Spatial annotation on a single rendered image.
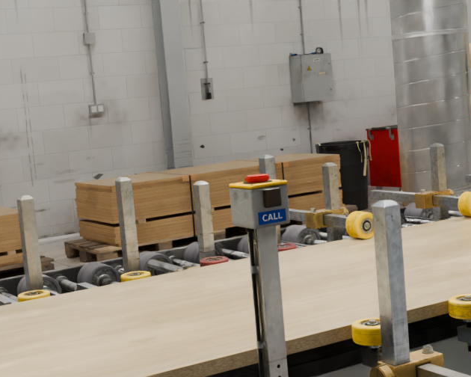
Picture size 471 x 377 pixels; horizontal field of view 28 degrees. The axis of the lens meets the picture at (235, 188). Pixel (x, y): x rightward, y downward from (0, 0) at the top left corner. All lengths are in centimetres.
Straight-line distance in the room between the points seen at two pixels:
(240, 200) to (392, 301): 36
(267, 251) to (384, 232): 25
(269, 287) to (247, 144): 842
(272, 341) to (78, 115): 761
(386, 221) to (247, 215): 28
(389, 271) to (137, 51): 780
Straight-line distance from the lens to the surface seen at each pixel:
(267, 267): 152
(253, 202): 147
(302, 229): 337
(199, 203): 269
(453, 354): 211
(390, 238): 166
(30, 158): 889
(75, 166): 905
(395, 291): 168
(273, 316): 154
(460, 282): 216
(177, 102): 929
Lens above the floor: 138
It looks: 6 degrees down
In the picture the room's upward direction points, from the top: 5 degrees counter-clockwise
